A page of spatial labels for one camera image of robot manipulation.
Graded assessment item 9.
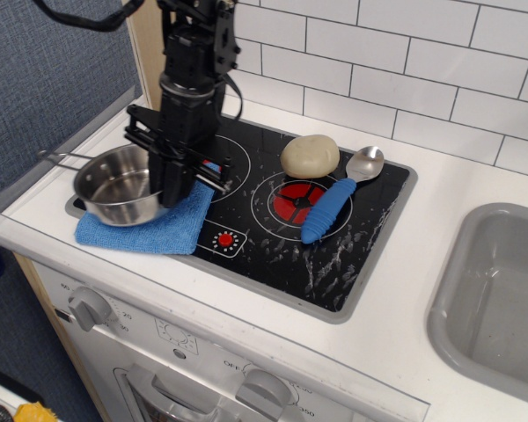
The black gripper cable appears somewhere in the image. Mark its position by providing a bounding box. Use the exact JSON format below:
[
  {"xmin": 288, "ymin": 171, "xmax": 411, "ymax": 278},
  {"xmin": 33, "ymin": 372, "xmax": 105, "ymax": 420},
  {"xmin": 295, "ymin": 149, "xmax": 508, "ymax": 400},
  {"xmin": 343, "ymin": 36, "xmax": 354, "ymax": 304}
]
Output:
[{"xmin": 33, "ymin": 0, "xmax": 244, "ymax": 122}]

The beige toy potato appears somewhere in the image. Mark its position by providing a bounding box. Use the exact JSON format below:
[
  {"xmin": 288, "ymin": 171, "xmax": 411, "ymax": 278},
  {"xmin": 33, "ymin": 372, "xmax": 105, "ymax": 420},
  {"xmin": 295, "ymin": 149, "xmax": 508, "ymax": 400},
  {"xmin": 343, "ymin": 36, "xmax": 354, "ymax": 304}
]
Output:
[{"xmin": 280, "ymin": 135, "xmax": 340, "ymax": 179}]

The wooden side post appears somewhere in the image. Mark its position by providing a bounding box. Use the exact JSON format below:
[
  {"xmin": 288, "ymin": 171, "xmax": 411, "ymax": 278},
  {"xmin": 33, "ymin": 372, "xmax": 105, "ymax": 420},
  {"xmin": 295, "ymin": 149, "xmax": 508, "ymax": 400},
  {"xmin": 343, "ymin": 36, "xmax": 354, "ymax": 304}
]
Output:
[{"xmin": 126, "ymin": 1, "xmax": 165, "ymax": 111}]

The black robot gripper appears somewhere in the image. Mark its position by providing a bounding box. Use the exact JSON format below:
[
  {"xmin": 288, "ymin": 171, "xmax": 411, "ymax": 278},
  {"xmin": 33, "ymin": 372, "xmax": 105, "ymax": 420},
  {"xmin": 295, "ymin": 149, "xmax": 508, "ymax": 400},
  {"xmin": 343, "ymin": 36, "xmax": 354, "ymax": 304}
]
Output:
[{"xmin": 125, "ymin": 83, "xmax": 231, "ymax": 207}]

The grey sink basin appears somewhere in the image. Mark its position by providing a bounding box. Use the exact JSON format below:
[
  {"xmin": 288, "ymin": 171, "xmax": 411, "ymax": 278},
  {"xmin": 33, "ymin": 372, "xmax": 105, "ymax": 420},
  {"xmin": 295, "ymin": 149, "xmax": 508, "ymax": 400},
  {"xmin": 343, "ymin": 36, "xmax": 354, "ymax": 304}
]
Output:
[{"xmin": 428, "ymin": 203, "xmax": 528, "ymax": 402}]

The silver metal pot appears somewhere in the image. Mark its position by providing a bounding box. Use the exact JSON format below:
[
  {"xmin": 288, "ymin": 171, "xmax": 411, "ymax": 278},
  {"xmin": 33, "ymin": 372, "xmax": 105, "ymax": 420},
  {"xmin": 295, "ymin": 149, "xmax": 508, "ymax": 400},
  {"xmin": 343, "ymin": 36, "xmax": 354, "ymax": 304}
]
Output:
[{"xmin": 38, "ymin": 144, "xmax": 171, "ymax": 228}]

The grey oven knob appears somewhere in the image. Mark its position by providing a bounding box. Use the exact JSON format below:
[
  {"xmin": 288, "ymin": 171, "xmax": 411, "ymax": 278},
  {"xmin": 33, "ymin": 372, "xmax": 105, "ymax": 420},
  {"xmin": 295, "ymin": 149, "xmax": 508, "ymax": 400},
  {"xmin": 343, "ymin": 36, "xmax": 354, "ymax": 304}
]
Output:
[
  {"xmin": 235, "ymin": 369, "xmax": 292, "ymax": 421},
  {"xmin": 69, "ymin": 287, "xmax": 112, "ymax": 332}
]

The grey right oven knob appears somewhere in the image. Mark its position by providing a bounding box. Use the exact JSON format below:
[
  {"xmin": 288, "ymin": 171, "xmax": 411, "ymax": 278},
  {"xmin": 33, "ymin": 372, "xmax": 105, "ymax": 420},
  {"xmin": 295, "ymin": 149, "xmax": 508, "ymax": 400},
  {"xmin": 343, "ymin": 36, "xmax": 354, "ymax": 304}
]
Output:
[{"xmin": 235, "ymin": 369, "xmax": 292, "ymax": 421}]

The grey left oven knob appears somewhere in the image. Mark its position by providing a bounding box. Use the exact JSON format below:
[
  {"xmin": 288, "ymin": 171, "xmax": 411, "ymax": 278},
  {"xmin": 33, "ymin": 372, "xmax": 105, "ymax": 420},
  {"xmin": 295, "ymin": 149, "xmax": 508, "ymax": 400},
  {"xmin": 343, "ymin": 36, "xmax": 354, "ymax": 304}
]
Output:
[{"xmin": 69, "ymin": 287, "xmax": 112, "ymax": 332}]

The yellow object at corner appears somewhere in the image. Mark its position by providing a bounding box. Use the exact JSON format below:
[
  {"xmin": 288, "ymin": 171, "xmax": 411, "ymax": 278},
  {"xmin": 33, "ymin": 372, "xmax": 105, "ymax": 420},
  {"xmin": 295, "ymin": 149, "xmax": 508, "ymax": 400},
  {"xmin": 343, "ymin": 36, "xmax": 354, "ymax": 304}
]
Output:
[{"xmin": 13, "ymin": 402, "xmax": 58, "ymax": 422}]

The blue rag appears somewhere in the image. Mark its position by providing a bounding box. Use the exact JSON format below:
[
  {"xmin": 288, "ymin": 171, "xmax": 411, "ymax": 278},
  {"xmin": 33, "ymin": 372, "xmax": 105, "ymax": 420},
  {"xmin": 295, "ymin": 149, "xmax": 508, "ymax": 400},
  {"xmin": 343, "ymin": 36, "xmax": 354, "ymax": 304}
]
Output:
[{"xmin": 75, "ymin": 181, "xmax": 214, "ymax": 255}]

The spoon with blue handle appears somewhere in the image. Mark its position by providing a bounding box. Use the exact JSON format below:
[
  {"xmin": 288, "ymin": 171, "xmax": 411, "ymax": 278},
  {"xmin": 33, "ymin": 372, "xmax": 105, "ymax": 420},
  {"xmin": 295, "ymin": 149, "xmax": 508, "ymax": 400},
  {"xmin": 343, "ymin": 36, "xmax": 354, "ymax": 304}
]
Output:
[{"xmin": 301, "ymin": 146, "xmax": 385, "ymax": 244}]

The white toy oven door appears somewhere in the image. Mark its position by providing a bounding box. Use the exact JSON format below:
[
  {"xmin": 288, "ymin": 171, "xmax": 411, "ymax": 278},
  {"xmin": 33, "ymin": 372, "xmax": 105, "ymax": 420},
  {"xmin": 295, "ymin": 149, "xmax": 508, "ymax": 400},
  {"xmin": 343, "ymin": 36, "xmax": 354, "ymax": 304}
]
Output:
[{"xmin": 114, "ymin": 364, "xmax": 259, "ymax": 421}]

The black toy stovetop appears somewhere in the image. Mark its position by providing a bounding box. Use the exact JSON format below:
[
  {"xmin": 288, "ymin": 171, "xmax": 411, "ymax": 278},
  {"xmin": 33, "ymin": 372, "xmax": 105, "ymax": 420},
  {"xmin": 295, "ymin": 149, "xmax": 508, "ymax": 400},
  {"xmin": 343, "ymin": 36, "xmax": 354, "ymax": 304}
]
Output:
[{"xmin": 183, "ymin": 120, "xmax": 417, "ymax": 324}]

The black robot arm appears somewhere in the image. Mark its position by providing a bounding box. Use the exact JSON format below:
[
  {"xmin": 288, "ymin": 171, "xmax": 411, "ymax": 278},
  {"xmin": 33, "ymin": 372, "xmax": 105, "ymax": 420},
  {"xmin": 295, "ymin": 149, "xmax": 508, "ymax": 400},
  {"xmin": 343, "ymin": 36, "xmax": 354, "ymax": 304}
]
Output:
[{"xmin": 125, "ymin": 1, "xmax": 240, "ymax": 208}]

